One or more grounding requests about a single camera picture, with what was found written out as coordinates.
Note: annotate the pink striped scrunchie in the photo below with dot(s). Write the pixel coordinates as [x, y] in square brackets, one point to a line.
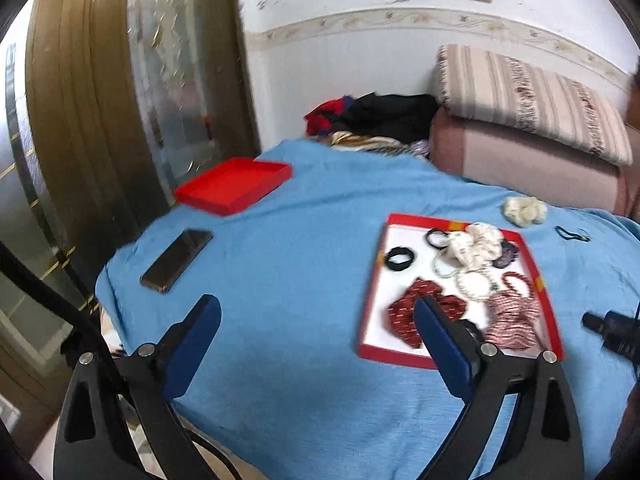
[512, 320]

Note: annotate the large cream scrunchie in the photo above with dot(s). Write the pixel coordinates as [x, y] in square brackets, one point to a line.
[524, 211]

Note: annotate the striped pillow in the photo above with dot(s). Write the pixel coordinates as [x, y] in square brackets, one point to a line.
[476, 84]

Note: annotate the black smartphone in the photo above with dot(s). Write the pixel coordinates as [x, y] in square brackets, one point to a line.
[173, 261]

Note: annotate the red jewelry tray white lining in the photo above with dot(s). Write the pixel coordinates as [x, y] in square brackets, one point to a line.
[377, 343]

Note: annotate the blue bed cover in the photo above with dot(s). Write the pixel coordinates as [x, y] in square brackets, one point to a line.
[282, 385]

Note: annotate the pink mattress bolster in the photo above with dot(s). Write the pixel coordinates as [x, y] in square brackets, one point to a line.
[548, 170]

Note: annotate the small white scrunchie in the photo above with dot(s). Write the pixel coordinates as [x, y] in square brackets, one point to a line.
[478, 245]

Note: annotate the wooden glass door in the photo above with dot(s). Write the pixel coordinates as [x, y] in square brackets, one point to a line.
[106, 107]

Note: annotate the thick black hair band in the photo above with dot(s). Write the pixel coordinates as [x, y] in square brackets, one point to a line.
[399, 258]

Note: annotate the dark red scrunchie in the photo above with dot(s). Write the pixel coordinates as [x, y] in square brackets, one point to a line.
[400, 312]

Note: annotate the red box lid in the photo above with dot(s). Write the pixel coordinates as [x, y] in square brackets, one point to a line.
[233, 186]

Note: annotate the patterned beige blanket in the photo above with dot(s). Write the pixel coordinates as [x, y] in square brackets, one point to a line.
[351, 142]

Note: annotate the dark blue beaded scrunchie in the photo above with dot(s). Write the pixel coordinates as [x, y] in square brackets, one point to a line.
[509, 253]

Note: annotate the black and red clothes pile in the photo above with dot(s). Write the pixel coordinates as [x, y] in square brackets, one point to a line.
[406, 119]

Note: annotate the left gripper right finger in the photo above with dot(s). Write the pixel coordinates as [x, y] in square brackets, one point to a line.
[450, 345]

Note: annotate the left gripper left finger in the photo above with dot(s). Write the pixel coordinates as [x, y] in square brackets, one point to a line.
[183, 347]

